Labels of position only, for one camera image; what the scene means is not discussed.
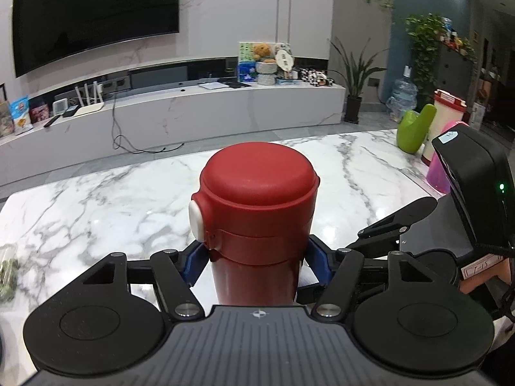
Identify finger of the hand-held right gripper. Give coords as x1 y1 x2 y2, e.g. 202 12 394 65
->
347 231 401 259
357 198 437 239

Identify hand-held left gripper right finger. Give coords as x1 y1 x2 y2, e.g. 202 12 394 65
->
308 236 459 319

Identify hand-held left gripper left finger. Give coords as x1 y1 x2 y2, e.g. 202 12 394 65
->
60 241 210 320

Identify white cloth towel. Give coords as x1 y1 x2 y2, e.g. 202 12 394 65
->
298 267 318 290

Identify red thermos bottle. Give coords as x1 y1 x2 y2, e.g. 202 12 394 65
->
188 142 321 306

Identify pink plastic container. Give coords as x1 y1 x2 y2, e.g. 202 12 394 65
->
426 120 471 194

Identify white container with red lid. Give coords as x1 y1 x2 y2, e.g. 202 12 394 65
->
420 89 468 165

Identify person's right hand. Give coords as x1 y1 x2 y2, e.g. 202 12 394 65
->
459 254 515 295

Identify green plastic vase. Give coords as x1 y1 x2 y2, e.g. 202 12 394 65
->
396 104 437 154

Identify dark storage cabinet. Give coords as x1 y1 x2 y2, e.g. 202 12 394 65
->
436 42 477 107

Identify blue water jug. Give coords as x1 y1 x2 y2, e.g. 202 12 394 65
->
386 78 417 121

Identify potted green plant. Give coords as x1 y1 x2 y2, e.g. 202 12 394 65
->
328 37 387 124

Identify white marble media cabinet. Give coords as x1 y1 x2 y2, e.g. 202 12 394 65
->
0 82 347 188

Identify green ivy plant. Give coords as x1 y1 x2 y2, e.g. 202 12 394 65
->
404 14 447 107

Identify black and white blocks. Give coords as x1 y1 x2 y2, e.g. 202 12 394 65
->
300 68 335 87

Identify white router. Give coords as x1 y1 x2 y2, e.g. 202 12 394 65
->
74 81 105 117

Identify clear box of green vegetables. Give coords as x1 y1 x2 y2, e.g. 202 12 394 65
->
0 243 21 304

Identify grey flat monitor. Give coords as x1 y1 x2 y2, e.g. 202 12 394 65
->
129 64 189 89

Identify white round hand fan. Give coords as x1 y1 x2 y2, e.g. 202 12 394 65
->
275 43 295 79

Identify brown teddy bear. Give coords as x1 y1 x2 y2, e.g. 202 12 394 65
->
253 43 275 64

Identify blue snack bag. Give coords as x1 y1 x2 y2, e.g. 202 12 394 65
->
10 96 33 134

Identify grey printed package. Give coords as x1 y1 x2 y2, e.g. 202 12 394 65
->
0 100 14 137

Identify black curved television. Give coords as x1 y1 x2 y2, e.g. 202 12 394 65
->
12 0 180 78

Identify black power cable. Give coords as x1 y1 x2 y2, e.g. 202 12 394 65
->
110 96 186 154

